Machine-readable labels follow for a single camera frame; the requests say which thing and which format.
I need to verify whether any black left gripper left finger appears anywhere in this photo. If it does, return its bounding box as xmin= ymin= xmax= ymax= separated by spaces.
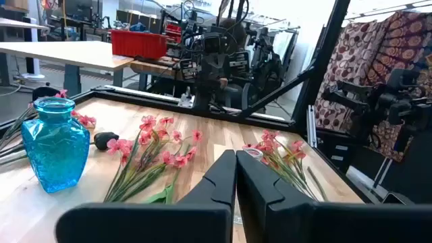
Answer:
xmin=55 ymin=149 xmax=237 ymax=243

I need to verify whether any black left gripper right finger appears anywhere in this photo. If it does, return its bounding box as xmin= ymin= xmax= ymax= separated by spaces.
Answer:
xmin=236 ymin=150 xmax=432 ymax=243

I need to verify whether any pink flower bunch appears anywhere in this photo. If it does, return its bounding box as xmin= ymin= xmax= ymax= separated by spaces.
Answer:
xmin=103 ymin=114 xmax=205 ymax=203
xmin=0 ymin=88 xmax=98 ymax=166
xmin=242 ymin=129 xmax=329 ymax=203

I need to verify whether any blue glass vase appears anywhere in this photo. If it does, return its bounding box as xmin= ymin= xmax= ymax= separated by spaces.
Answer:
xmin=21 ymin=97 xmax=91 ymax=194

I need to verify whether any black drawer unit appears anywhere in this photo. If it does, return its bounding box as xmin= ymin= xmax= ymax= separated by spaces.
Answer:
xmin=317 ymin=130 xmax=354 ymax=173

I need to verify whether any wooden workbench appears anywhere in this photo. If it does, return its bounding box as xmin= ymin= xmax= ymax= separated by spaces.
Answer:
xmin=130 ymin=55 xmax=185 ymax=92

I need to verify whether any black background robot rig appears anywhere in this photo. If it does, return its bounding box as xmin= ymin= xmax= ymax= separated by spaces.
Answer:
xmin=249 ymin=26 xmax=286 ymax=105

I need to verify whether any cream maroon dotted cloth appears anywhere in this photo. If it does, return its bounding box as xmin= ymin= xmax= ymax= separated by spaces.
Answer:
xmin=313 ymin=19 xmax=389 ymax=132

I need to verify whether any red plastic bin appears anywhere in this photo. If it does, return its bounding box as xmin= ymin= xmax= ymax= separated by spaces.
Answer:
xmin=110 ymin=29 xmax=169 ymax=60

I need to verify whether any small red crate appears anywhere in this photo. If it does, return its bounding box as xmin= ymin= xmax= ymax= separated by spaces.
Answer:
xmin=164 ymin=23 xmax=183 ymax=44

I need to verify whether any person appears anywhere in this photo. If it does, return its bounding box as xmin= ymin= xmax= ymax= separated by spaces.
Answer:
xmin=219 ymin=18 xmax=248 ymax=55

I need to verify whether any white table with grey legs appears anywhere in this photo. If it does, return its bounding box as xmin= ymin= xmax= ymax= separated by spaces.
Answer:
xmin=0 ymin=40 xmax=135 ymax=97

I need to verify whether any orange circle patterned cloth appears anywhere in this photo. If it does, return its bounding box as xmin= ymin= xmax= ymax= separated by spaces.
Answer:
xmin=366 ymin=9 xmax=432 ymax=163

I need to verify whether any silver aluminium rail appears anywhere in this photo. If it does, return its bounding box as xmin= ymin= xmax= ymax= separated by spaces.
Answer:
xmin=305 ymin=105 xmax=319 ymax=149

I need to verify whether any silver frame bracket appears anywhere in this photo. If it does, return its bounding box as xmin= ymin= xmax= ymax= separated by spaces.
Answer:
xmin=178 ymin=86 xmax=196 ymax=109

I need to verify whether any black aluminium table frame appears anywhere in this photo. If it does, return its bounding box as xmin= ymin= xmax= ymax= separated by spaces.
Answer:
xmin=0 ymin=0 xmax=352 ymax=136

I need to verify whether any white pedestal desk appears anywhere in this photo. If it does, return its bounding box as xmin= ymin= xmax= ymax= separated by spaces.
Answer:
xmin=0 ymin=16 xmax=50 ymax=81

